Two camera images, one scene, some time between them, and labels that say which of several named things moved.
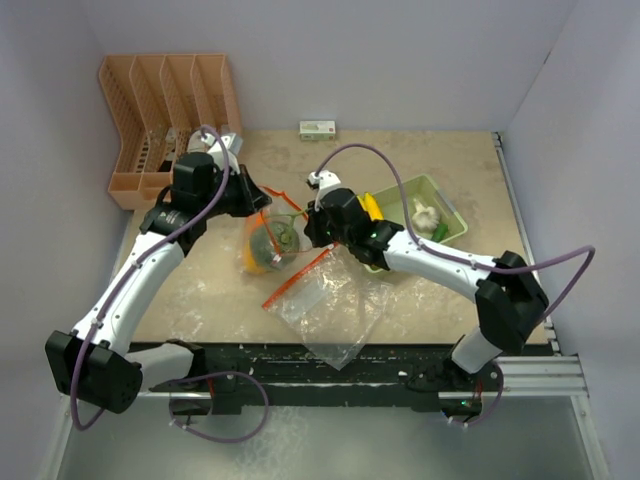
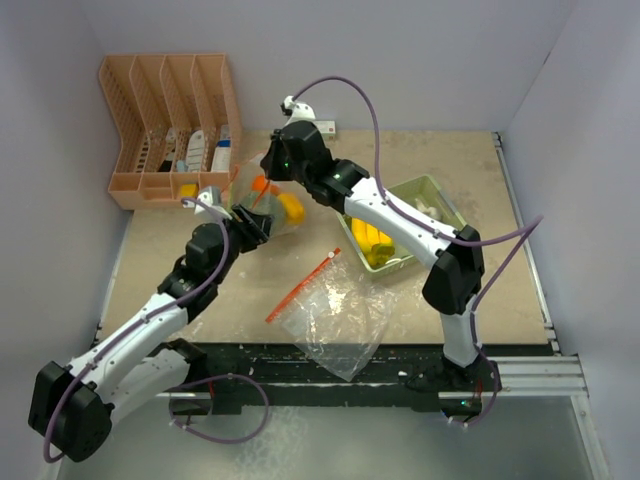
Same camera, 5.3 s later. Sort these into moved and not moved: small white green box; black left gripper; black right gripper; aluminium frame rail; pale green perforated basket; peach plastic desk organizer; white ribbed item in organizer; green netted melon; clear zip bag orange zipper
Moved: clear zip bag orange zipper; green netted melon; black left gripper; black right gripper
Not moved: white ribbed item in organizer; aluminium frame rail; peach plastic desk organizer; pale green perforated basket; small white green box
